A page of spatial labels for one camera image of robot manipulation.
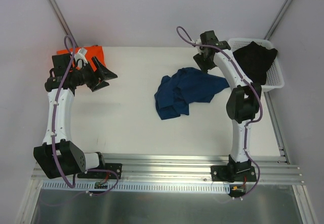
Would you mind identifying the blue t shirt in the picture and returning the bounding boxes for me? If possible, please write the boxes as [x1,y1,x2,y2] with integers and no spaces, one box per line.
[154,67,229,120]

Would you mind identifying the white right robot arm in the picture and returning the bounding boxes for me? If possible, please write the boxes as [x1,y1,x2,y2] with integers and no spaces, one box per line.
[194,30,263,182]

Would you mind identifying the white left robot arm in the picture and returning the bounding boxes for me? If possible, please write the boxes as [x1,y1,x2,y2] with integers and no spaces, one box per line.
[33,53,117,179]

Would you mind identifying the folded orange t shirt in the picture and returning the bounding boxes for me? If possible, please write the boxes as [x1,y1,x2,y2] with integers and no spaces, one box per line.
[56,45,106,71]

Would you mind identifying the black t shirt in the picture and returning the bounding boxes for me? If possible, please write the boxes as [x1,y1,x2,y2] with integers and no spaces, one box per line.
[233,41,278,85]

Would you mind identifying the white plastic basket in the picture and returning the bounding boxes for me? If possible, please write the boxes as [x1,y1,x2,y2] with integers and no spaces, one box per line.
[228,38,285,93]

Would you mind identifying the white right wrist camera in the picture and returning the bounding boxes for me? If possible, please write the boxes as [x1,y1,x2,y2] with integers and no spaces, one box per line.
[193,39,202,48]

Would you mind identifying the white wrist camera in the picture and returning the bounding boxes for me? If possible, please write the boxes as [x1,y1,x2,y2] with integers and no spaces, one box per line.
[74,48,88,69]
[193,39,202,48]

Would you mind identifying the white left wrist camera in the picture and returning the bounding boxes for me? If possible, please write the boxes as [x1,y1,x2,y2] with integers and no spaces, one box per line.
[74,48,88,69]

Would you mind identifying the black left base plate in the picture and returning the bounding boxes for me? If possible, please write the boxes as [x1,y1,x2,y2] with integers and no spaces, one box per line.
[77,163,123,180]

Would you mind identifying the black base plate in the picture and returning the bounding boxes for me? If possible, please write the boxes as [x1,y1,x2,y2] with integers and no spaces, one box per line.
[211,165,257,183]
[77,163,123,180]

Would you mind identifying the aluminium mounting rail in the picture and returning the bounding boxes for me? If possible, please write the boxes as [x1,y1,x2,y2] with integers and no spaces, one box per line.
[31,153,304,184]

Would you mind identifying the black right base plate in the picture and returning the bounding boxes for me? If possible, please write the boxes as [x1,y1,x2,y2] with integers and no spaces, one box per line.
[211,165,257,183]

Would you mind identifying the white slotted cable duct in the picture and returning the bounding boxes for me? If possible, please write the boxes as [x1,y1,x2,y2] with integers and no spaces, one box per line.
[40,181,231,194]

